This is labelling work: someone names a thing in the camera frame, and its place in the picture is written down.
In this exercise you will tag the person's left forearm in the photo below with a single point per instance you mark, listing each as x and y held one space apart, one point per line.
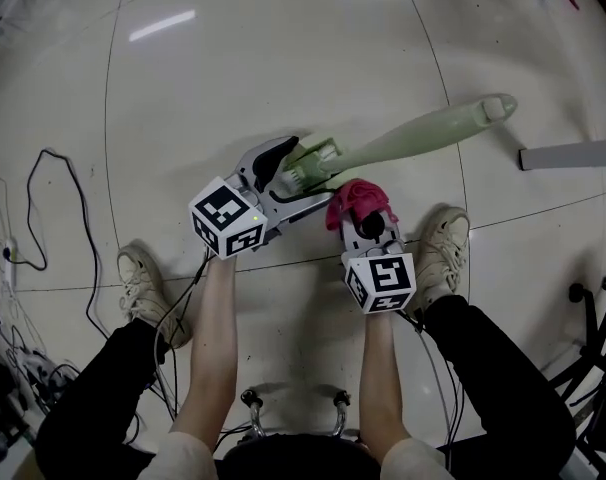
213 328

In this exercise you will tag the white table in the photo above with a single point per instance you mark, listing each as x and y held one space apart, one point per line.
568 154

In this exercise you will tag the person's left leg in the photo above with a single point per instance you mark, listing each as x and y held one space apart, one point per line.
98 393

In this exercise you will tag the person's right shoe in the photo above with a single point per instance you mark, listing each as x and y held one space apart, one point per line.
443 248

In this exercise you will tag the person's shoe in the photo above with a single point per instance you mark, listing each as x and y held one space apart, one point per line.
443 248
143 288

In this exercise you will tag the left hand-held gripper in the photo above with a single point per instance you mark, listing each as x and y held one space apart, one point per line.
228 218

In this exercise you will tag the black office chair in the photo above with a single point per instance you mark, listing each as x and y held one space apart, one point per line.
595 318

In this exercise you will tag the pink cloth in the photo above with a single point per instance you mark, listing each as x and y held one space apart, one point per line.
358 193

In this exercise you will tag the person's left shoe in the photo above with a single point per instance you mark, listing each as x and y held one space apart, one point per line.
143 288

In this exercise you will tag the white power strip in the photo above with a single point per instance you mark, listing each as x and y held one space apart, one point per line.
10 263

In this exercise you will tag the person's right leg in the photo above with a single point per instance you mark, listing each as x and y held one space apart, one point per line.
493 368

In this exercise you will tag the person's leg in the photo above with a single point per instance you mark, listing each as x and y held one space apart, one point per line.
98 393
493 368

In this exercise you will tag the black equipment backpack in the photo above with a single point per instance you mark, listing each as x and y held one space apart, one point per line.
28 383

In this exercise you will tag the person's right forearm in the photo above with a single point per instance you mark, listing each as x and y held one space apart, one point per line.
383 378

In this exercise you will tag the person's white shirt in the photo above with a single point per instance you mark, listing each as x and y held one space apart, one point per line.
183 458

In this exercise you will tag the chrome stool frame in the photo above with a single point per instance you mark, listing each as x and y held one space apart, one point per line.
255 413

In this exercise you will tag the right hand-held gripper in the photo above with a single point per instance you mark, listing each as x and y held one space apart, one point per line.
383 280

